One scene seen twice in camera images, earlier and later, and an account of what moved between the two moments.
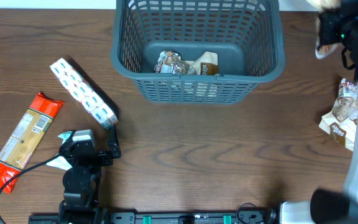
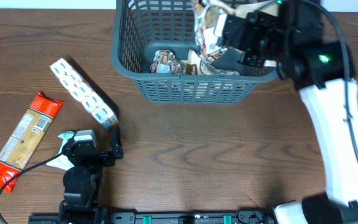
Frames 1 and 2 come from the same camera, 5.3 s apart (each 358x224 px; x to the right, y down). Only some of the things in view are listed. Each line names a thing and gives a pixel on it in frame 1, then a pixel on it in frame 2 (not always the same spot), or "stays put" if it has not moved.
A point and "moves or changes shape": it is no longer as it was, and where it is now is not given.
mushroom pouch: (341, 121) moves or changes shape
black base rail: (245, 216) stays put
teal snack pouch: (61, 162) stays put
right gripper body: (347, 30) -> (266, 43)
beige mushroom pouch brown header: (324, 50) moves or changes shape
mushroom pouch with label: (170, 62) moves or changes shape
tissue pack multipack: (92, 101) stays put
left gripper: (107, 158) stays put
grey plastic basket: (246, 35) stays put
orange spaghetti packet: (23, 140) stays put
